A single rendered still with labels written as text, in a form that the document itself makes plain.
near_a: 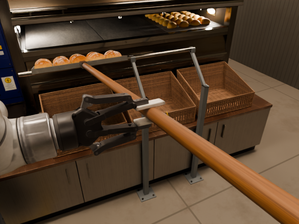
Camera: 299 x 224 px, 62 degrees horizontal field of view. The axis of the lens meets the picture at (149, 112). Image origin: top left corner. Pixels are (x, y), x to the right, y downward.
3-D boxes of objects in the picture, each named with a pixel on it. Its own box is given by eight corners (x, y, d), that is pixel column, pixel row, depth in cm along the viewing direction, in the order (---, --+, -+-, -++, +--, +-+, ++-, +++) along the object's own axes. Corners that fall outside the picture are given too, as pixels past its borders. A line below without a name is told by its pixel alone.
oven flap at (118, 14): (12, 26, 154) (14, 25, 171) (243, 5, 213) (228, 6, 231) (11, 21, 153) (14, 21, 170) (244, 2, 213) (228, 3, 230)
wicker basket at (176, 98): (114, 107, 229) (112, 79, 214) (170, 96, 247) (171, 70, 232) (131, 138, 191) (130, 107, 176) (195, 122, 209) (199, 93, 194)
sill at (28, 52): (22, 55, 183) (21, 50, 181) (224, 30, 244) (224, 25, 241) (22, 58, 179) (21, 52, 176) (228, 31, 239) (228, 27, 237)
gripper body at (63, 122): (49, 108, 51) (94, 99, 54) (58, 145, 54) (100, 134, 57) (50, 119, 45) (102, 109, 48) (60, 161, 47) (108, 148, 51)
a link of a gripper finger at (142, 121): (137, 123, 54) (138, 126, 54) (166, 117, 57) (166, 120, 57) (133, 119, 57) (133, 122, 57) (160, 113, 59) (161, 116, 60)
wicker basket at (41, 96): (45, 122, 208) (37, 93, 193) (110, 108, 228) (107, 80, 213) (51, 160, 171) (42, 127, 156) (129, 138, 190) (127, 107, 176)
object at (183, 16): (143, 16, 276) (143, 11, 273) (181, 13, 292) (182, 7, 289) (168, 29, 229) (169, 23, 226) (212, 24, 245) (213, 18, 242)
